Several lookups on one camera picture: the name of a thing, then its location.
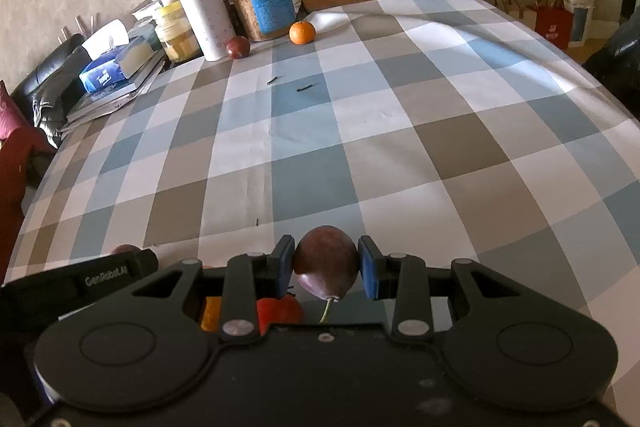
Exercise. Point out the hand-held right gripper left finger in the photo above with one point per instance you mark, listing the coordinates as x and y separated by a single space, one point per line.
285 268

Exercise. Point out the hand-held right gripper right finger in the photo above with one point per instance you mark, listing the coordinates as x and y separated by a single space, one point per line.
369 269

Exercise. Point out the dark purple stemmed passion fruit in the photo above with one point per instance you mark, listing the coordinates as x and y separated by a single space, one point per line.
325 262

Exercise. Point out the red tomato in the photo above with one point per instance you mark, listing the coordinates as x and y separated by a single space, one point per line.
280 311

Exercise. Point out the dark red passion fruit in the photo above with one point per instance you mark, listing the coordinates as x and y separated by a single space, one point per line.
237 48
125 249

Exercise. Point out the dark red cloth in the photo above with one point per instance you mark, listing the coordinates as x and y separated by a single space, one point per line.
20 167

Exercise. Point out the blue grey checkered tablecloth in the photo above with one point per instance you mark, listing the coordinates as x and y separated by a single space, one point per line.
400 132

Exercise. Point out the printed paper sheets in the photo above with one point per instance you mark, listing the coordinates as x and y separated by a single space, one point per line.
95 114

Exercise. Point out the dark grey jacket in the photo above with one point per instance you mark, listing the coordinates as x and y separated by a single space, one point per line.
50 112

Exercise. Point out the magenta cushion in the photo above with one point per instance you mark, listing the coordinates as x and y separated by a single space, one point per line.
12 112

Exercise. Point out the teal paperback book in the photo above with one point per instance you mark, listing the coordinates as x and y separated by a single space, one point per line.
127 92

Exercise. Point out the blue tissue pack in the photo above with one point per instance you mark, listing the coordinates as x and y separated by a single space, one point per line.
107 69

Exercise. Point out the black leather sofa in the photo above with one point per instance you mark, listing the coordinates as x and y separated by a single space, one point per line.
45 67

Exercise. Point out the small orange tangerine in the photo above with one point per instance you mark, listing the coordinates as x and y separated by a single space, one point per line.
302 32

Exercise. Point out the yellow lid glass jar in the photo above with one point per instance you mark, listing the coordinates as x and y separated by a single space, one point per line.
175 37

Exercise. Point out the white thermos lavender lid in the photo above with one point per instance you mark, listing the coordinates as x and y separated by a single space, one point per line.
205 12

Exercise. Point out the red shopping bag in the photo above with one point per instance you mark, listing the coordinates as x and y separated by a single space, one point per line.
555 24

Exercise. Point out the dark blue puffy jacket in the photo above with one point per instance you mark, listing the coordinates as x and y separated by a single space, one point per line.
617 62

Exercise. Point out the white paper bag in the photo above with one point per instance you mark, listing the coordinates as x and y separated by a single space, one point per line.
580 7

